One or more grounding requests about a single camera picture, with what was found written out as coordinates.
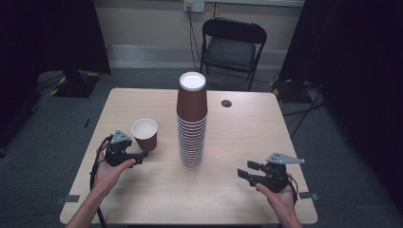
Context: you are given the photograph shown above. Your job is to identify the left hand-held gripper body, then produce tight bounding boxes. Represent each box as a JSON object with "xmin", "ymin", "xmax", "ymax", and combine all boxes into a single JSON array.
[{"xmin": 104, "ymin": 128, "xmax": 141, "ymax": 168}]

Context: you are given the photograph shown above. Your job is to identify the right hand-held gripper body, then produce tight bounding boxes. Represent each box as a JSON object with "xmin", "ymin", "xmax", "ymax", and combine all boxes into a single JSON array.
[{"xmin": 250, "ymin": 152, "xmax": 306, "ymax": 194}]

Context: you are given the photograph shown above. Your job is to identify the single brown paper cup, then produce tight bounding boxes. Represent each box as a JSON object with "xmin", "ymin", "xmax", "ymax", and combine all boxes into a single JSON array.
[{"xmin": 130, "ymin": 118, "xmax": 159, "ymax": 152}]

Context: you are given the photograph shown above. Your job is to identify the stack of brown paper cups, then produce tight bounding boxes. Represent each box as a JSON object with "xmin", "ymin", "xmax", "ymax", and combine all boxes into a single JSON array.
[{"xmin": 176, "ymin": 71, "xmax": 209, "ymax": 169}]

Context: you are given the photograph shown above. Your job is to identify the person's right hand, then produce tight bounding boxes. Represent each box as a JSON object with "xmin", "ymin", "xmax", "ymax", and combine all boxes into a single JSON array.
[{"xmin": 255, "ymin": 173, "xmax": 299, "ymax": 220}]

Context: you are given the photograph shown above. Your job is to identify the person's left hand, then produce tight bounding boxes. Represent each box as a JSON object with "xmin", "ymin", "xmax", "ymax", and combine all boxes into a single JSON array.
[{"xmin": 91, "ymin": 141, "xmax": 137, "ymax": 198}]

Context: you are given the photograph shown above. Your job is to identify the grey tape strip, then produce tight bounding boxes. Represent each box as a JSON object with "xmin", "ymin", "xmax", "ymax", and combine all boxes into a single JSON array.
[
  {"xmin": 297, "ymin": 191, "xmax": 320, "ymax": 201},
  {"xmin": 54, "ymin": 194, "xmax": 81, "ymax": 205}
]

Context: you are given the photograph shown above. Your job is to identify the black stand base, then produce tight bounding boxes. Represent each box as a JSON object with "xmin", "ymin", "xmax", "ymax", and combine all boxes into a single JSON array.
[
  {"xmin": 271, "ymin": 78, "xmax": 307, "ymax": 105},
  {"xmin": 52, "ymin": 69, "xmax": 101, "ymax": 99}
]

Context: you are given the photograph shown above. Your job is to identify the black folding chair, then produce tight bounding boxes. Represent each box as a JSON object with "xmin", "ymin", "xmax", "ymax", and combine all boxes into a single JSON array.
[{"xmin": 199, "ymin": 17, "xmax": 268, "ymax": 92}]

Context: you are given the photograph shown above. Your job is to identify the dark curtain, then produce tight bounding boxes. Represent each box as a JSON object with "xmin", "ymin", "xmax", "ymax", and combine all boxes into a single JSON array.
[
  {"xmin": 278, "ymin": 0, "xmax": 403, "ymax": 217},
  {"xmin": 0, "ymin": 0, "xmax": 112, "ymax": 150}
]

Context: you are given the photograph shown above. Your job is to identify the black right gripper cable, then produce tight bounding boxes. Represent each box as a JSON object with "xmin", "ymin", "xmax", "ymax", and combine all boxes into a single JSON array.
[{"xmin": 286, "ymin": 174, "xmax": 299, "ymax": 204}]

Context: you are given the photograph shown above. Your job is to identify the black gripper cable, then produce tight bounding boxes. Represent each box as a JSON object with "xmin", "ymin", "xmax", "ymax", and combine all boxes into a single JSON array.
[
  {"xmin": 286, "ymin": 174, "xmax": 299, "ymax": 204},
  {"xmin": 88, "ymin": 135, "xmax": 114, "ymax": 228}
]

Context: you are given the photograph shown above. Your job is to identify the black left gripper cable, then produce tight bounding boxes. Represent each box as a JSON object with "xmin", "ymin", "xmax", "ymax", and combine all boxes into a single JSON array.
[{"xmin": 88, "ymin": 135, "xmax": 114, "ymax": 228}]

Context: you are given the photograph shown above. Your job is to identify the black floor cables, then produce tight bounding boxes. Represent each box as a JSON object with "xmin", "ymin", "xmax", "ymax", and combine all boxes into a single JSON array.
[{"xmin": 280, "ymin": 83, "xmax": 328, "ymax": 139}]

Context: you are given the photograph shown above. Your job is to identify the black wall socket cable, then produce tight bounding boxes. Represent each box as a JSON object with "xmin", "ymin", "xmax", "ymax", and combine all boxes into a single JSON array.
[{"xmin": 186, "ymin": 7, "xmax": 204, "ymax": 73}]

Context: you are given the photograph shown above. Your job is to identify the white wall socket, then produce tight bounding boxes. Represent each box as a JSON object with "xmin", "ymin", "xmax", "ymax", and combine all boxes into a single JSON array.
[{"xmin": 182, "ymin": 0, "xmax": 206, "ymax": 14}]

